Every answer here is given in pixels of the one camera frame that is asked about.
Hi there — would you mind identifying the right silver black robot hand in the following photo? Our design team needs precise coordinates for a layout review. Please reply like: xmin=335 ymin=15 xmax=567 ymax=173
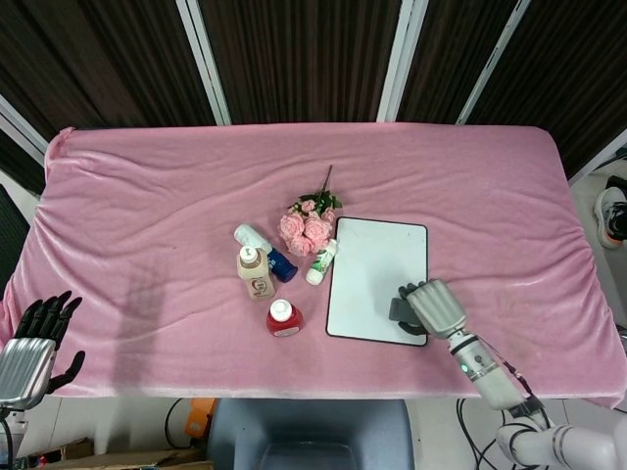
xmin=389 ymin=277 xmax=469 ymax=342

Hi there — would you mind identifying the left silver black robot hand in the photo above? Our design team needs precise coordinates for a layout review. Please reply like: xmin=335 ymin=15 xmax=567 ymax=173
xmin=0 ymin=290 xmax=85 ymax=410

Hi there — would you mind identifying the black whiteboard eraser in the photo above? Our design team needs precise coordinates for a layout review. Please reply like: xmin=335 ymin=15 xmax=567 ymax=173
xmin=389 ymin=297 xmax=422 ymax=327

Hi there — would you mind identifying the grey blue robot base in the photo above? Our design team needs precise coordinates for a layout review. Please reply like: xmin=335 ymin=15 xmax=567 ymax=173
xmin=208 ymin=397 xmax=415 ymax=470

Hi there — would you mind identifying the white board with black rim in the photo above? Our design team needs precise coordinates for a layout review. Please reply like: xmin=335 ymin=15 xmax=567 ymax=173
xmin=325 ymin=215 xmax=430 ymax=348

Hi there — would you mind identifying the brown cardboard box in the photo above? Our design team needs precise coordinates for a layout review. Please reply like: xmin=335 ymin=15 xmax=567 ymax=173
xmin=24 ymin=435 xmax=217 ymax=470

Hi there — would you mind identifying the small green white bottle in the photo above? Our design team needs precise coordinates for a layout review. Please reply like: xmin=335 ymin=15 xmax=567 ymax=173
xmin=305 ymin=238 xmax=339 ymax=286

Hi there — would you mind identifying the red ketchup squeeze bottle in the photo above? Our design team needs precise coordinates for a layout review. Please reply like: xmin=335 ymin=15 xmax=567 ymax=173
xmin=265 ymin=298 xmax=305 ymax=339

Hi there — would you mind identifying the pink artificial rose bouquet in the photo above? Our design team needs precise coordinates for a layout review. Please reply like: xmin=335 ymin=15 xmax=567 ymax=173
xmin=278 ymin=164 xmax=344 ymax=259

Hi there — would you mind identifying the blue white bottle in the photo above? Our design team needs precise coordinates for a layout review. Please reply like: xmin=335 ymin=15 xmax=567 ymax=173
xmin=233 ymin=223 xmax=299 ymax=283

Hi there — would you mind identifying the milk tea bottle white cap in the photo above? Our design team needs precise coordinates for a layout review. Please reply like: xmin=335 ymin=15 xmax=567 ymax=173
xmin=236 ymin=245 xmax=275 ymax=302

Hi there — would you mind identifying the orange plastic object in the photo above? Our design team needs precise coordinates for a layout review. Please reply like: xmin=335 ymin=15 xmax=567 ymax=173
xmin=185 ymin=399 xmax=217 ymax=437

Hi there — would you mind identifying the black white orange sneaker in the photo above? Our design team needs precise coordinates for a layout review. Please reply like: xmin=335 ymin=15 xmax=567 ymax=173
xmin=593 ymin=175 xmax=627 ymax=251

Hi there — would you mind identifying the pink velvet tablecloth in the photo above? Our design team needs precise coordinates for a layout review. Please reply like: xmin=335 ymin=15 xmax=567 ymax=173
xmin=0 ymin=121 xmax=613 ymax=410

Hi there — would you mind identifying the black floor cable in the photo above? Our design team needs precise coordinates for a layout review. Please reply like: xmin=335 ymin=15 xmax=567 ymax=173
xmin=164 ymin=399 xmax=197 ymax=447
xmin=455 ymin=397 xmax=510 ymax=470

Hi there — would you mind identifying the white frame post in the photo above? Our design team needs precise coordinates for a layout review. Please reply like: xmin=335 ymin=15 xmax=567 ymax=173
xmin=567 ymin=139 xmax=627 ymax=186
xmin=175 ymin=0 xmax=232 ymax=126
xmin=0 ymin=93 xmax=50 ymax=197
xmin=375 ymin=0 xmax=433 ymax=123
xmin=457 ymin=0 xmax=534 ymax=126

